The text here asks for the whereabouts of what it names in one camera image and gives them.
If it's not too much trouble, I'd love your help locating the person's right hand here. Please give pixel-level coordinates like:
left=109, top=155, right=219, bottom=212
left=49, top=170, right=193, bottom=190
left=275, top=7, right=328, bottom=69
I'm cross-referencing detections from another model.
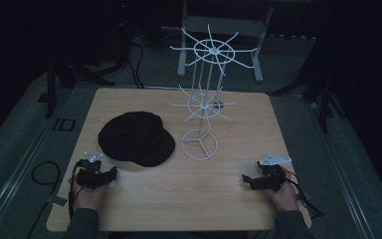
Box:
left=266, top=175, right=300, bottom=212

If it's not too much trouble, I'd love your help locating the black tripod stand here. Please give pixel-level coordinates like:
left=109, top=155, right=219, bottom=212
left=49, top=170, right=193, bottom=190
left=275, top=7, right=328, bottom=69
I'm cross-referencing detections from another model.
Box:
left=267, top=59, right=347, bottom=134

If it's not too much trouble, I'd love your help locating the wooden table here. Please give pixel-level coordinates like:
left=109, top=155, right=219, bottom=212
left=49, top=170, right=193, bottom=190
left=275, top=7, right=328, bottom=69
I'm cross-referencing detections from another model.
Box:
left=46, top=87, right=312, bottom=233

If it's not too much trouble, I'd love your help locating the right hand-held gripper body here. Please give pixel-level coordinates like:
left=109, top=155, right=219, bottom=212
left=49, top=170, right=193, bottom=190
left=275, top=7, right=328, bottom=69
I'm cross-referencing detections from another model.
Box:
left=250, top=152, right=293, bottom=192

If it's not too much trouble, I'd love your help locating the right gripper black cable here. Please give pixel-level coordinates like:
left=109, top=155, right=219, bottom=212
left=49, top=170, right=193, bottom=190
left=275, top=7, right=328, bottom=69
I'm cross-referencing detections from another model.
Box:
left=283, top=168, right=325, bottom=219

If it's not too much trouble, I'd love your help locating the black cap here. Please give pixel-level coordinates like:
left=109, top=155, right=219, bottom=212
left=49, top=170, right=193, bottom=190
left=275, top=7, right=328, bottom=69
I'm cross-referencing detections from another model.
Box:
left=97, top=111, right=176, bottom=168

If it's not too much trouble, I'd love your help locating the person's left hand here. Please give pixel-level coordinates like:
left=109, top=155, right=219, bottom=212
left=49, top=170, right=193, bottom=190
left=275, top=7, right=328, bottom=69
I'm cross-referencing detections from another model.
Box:
left=70, top=177, right=111, bottom=212

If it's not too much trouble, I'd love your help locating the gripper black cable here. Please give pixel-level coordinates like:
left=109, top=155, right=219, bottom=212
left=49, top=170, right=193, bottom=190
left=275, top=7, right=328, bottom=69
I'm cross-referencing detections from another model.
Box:
left=283, top=168, right=325, bottom=219
left=67, top=159, right=84, bottom=221

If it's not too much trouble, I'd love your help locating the white wire hat rack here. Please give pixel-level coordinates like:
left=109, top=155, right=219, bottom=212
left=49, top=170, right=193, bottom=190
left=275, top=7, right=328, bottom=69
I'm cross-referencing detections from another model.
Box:
left=169, top=23, right=258, bottom=162

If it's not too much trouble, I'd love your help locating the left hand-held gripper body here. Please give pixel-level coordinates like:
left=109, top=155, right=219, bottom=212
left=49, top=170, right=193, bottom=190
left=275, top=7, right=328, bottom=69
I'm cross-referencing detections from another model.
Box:
left=75, top=151, right=113, bottom=191

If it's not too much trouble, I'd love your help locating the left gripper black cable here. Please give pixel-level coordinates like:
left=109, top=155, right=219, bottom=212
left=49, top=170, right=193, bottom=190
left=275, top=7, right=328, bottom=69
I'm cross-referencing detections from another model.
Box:
left=67, top=159, right=84, bottom=221

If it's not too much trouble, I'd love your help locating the black floor cable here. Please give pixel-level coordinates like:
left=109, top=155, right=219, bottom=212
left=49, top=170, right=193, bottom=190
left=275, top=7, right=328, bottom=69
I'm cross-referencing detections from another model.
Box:
left=125, top=36, right=146, bottom=90

